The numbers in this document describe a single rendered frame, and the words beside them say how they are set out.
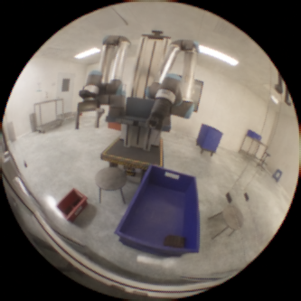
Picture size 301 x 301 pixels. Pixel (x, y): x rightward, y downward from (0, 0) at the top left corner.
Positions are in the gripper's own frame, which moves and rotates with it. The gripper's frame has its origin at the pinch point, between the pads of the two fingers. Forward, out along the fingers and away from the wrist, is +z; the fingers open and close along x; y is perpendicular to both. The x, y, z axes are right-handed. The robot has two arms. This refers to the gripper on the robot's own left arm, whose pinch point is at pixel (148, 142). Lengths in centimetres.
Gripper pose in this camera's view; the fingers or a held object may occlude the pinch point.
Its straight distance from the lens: 48.0
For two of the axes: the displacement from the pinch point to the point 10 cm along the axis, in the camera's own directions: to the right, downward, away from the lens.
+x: 9.3, 3.6, -1.0
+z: -3.6, 9.3, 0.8
